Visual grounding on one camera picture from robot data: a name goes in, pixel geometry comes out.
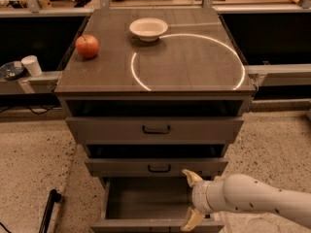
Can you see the grey bottom drawer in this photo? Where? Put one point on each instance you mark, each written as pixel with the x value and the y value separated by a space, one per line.
pixel 149 205

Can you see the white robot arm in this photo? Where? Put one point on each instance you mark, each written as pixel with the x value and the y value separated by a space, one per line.
pixel 240 193

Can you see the grey drawer cabinet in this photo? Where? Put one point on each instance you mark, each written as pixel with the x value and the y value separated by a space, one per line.
pixel 192 70

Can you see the red apple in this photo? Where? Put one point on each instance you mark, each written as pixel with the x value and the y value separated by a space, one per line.
pixel 87 46

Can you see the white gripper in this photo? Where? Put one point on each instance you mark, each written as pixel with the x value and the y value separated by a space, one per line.
pixel 198 195

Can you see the grey middle drawer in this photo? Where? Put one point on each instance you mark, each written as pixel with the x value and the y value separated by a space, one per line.
pixel 154 167

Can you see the dark blue plate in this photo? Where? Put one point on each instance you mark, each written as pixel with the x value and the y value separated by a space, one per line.
pixel 12 70

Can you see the black bar on floor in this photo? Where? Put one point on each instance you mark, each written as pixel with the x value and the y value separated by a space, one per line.
pixel 54 197

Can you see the white paper cup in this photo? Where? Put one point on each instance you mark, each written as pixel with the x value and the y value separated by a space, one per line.
pixel 32 65

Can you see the white paper bowl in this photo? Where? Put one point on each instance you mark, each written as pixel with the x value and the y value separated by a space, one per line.
pixel 148 29

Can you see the grey drawer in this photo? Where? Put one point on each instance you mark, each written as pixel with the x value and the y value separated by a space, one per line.
pixel 154 167
pixel 149 205
pixel 126 130

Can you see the grey metal rail shelf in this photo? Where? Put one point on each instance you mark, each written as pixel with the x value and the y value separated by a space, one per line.
pixel 45 83

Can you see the grey top drawer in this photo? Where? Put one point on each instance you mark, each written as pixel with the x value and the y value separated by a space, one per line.
pixel 126 130

